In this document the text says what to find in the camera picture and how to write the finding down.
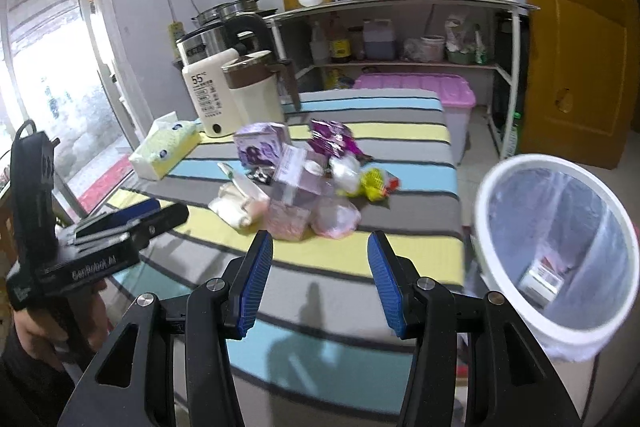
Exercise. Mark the white red carton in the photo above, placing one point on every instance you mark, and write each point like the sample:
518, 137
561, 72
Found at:
540, 282

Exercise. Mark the pink paper box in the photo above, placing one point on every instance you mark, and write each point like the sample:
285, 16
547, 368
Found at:
287, 219

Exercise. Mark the white plastic bucket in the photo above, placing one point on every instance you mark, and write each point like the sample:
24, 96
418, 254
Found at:
432, 49

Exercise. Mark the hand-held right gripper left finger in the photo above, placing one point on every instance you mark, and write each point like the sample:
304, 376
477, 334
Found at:
255, 287

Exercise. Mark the yellow tissue pack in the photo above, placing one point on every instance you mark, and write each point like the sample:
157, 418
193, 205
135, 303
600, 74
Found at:
165, 147

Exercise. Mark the yellow snack packet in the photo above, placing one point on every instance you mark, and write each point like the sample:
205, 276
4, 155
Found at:
375, 182

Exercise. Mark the white crumpled bag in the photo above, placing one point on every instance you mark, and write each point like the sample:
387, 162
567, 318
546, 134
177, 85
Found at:
460, 34

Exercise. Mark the brown sauce bottle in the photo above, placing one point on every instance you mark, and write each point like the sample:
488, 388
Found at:
340, 44

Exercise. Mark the striped tablecloth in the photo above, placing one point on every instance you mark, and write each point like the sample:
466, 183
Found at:
400, 217

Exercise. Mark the red floor mat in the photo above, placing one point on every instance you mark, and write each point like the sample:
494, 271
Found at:
105, 182

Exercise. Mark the dark small wrapper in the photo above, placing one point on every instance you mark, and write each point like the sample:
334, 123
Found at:
260, 177

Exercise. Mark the wall power strip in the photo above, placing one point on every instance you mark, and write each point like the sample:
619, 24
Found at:
176, 32

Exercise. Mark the pink plastic bag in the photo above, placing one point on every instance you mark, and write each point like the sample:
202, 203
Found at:
335, 217

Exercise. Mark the clear pink plastic box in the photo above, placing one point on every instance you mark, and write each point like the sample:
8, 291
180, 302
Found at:
300, 172

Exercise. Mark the pink lidded storage box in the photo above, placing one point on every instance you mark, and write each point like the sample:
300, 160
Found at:
415, 87

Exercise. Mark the white waste bin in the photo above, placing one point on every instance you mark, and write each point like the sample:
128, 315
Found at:
510, 302

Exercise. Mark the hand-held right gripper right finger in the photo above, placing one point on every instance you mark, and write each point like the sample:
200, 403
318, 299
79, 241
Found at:
387, 287

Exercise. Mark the green bowl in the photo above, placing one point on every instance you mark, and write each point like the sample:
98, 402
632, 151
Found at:
460, 57

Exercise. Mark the purple snack bag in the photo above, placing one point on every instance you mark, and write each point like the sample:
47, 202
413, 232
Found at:
330, 139

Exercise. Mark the person's left hand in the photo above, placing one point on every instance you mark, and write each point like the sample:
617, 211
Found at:
35, 337

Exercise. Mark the steel pot with lid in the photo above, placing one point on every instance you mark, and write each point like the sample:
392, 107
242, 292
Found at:
230, 9

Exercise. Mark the purple carton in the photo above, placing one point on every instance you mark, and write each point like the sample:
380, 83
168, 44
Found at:
260, 147

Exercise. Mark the white plastic bottle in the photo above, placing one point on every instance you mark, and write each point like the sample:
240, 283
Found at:
320, 44

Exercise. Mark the steel electric kettle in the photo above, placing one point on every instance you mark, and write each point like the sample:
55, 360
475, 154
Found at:
210, 39

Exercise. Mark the cream brown jug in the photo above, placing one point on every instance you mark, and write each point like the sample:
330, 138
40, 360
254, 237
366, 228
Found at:
255, 102

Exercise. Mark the clear plastic bin liner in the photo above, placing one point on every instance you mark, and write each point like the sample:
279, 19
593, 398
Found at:
575, 217

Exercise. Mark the white plastic bag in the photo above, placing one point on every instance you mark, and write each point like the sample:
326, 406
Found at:
346, 174

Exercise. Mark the white metal kitchen rack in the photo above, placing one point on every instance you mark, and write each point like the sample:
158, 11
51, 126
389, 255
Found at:
400, 1

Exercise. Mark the yellow wooden door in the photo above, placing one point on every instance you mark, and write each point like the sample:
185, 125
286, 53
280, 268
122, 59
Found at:
570, 57

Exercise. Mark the cream wrapper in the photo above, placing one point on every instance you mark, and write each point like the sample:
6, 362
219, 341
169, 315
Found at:
235, 204

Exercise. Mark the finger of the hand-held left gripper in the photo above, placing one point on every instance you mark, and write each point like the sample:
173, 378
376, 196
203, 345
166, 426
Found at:
167, 218
135, 213

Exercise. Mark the white bowl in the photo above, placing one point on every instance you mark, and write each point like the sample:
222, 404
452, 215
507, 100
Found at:
310, 0

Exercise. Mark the person's left forearm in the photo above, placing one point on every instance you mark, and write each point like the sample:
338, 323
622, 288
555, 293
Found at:
25, 392

